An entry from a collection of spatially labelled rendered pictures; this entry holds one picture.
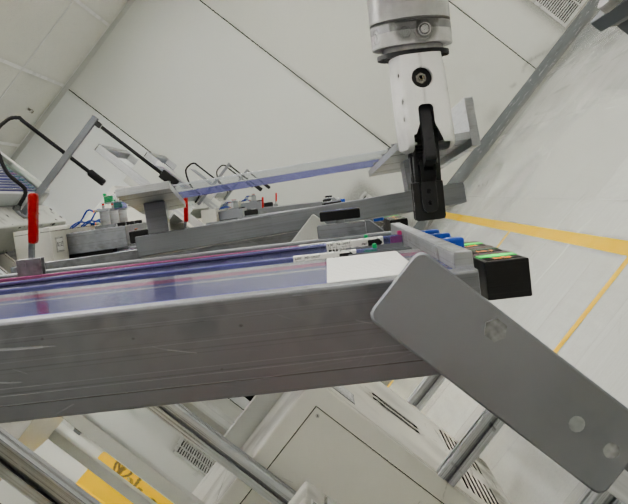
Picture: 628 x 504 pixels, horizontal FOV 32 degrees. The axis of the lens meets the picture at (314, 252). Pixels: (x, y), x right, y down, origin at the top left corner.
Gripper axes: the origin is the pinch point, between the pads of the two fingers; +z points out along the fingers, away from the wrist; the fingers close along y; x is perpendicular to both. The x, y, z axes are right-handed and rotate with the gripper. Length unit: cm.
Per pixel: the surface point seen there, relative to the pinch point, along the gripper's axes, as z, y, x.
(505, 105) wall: -55, 752, -177
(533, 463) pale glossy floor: 71, 152, -41
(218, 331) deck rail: 6, -48, 20
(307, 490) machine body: 33.8, 17.2, 15.9
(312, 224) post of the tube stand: 2.3, 42.0, 10.9
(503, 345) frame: 8, -53, 4
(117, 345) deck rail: 6, -48, 27
